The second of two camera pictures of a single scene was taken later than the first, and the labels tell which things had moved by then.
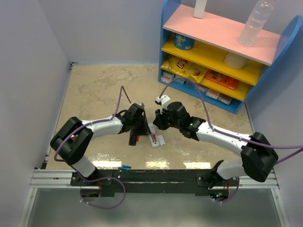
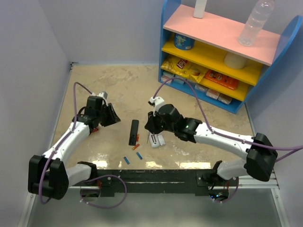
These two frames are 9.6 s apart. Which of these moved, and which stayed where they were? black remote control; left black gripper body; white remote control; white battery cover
Moved: left black gripper body
Stayed: black remote control; white remote control; white battery cover
